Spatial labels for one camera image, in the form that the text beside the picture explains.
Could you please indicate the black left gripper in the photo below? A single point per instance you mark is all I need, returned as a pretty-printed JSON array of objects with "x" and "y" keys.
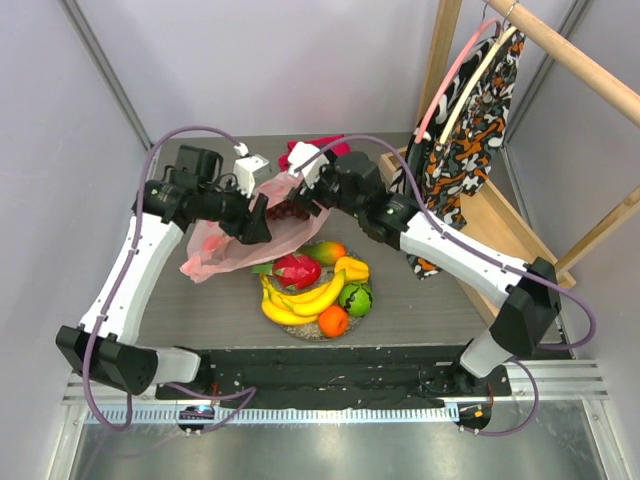
[{"x": 250, "y": 226}]

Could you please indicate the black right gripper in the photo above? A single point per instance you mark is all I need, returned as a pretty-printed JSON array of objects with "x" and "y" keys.
[{"x": 310, "y": 191}]

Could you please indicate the pink plastic bag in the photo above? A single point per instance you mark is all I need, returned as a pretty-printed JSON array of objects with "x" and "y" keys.
[{"x": 214, "y": 249}]

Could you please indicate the red fake dragon fruit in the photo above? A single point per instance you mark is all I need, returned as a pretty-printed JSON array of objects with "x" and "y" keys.
[{"x": 295, "y": 271}]

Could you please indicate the green orange fake mango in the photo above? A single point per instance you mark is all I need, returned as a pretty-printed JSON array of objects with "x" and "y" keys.
[{"x": 326, "y": 253}]

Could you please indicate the yellow fake bell pepper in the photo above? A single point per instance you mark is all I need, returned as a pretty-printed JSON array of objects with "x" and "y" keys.
[{"x": 356, "y": 271}]

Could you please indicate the yellow fake banana bunch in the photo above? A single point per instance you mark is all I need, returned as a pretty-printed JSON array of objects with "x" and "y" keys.
[{"x": 296, "y": 310}]

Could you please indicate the green fake watermelon ball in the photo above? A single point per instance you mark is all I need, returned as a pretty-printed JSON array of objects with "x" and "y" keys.
[{"x": 356, "y": 299}]

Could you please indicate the orange fake tangerine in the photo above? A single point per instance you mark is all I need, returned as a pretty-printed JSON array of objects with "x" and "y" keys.
[{"x": 333, "y": 322}]

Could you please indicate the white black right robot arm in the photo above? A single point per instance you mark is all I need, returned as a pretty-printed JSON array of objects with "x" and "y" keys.
[{"x": 525, "y": 294}]

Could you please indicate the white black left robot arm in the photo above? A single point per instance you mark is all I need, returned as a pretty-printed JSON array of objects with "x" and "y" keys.
[{"x": 104, "y": 347}]

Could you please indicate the dark red fake grapes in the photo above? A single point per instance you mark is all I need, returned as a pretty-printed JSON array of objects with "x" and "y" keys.
[{"x": 286, "y": 209}]

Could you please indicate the red folded cloth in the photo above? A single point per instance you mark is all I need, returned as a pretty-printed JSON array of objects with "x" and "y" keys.
[{"x": 317, "y": 143}]

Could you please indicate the black white striped garment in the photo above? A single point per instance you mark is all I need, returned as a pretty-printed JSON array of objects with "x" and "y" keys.
[{"x": 414, "y": 158}]

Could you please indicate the round plate of rice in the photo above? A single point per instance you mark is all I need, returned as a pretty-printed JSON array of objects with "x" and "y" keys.
[{"x": 311, "y": 331}]

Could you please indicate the patterned orange black garment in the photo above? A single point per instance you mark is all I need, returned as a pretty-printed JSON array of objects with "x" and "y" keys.
[{"x": 461, "y": 165}]

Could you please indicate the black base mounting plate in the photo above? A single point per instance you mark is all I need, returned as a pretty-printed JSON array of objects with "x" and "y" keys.
[{"x": 337, "y": 378}]

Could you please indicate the cream clothes hanger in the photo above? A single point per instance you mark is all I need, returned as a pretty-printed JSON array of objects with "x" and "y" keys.
[{"x": 483, "y": 66}]

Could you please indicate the wooden clothes rack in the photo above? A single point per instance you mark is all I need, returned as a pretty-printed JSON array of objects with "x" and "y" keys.
[{"x": 492, "y": 219}]

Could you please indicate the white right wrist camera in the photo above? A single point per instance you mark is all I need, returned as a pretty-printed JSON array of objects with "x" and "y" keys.
[{"x": 302, "y": 167}]

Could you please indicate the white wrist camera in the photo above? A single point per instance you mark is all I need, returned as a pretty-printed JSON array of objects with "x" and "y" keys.
[
  {"x": 302, "y": 167},
  {"x": 250, "y": 170}
]

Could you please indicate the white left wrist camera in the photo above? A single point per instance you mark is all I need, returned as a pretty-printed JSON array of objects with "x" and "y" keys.
[{"x": 250, "y": 170}]

